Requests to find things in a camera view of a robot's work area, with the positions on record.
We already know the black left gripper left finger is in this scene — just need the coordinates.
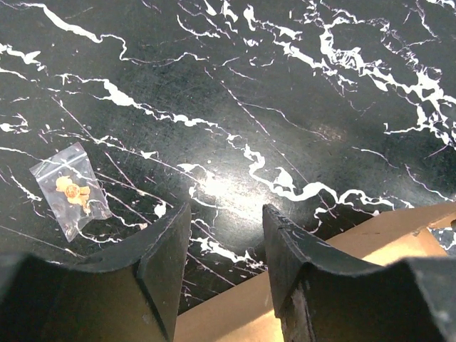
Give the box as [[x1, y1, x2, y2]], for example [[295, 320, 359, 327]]
[[1, 203, 191, 341]]

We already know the small clear packet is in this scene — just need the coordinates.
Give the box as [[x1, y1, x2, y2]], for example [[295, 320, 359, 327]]
[[30, 142, 111, 242]]

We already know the brown cardboard box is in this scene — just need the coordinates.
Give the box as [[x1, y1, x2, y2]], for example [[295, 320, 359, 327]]
[[173, 201, 456, 342]]

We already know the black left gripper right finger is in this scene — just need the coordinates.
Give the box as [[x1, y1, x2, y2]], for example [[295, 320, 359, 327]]
[[261, 204, 456, 342]]

